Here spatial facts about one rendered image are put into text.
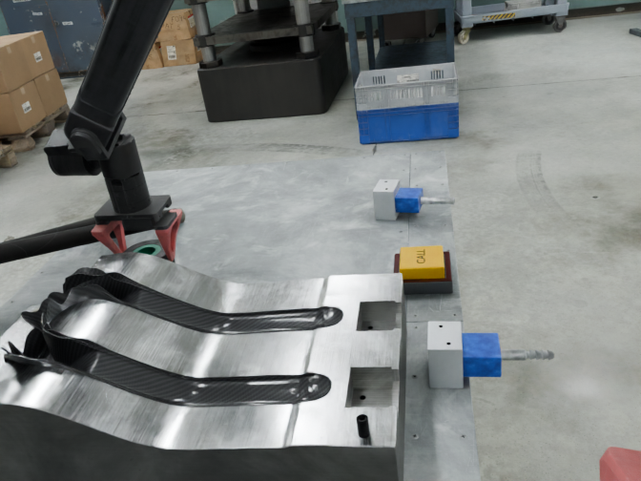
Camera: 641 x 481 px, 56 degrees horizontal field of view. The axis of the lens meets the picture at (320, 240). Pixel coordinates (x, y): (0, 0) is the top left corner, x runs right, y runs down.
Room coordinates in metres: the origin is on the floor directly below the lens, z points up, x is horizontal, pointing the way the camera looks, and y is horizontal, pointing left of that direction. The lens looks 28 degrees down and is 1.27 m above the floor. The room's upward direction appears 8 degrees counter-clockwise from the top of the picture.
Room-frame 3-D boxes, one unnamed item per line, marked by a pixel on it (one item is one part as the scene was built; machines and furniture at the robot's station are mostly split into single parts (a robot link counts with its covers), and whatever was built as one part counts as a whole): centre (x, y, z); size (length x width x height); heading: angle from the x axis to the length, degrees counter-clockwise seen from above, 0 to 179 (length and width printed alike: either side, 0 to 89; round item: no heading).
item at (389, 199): (0.91, -0.17, 0.83); 0.13 x 0.05 x 0.05; 67
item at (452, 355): (0.50, -0.16, 0.83); 0.13 x 0.05 x 0.05; 76
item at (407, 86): (3.64, -0.66, 0.28); 0.61 x 0.41 x 0.15; 76
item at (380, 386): (0.41, -0.03, 0.87); 0.05 x 0.05 x 0.04; 78
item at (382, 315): (0.52, -0.05, 0.87); 0.05 x 0.05 x 0.04; 78
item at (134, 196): (0.85, 0.28, 0.94); 0.10 x 0.07 x 0.07; 78
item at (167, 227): (0.85, 0.25, 0.87); 0.07 x 0.07 x 0.09; 78
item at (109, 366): (0.51, 0.17, 0.92); 0.35 x 0.16 x 0.09; 78
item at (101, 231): (0.86, 0.30, 0.87); 0.07 x 0.07 x 0.09; 78
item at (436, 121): (3.64, -0.66, 0.11); 0.61 x 0.41 x 0.22; 76
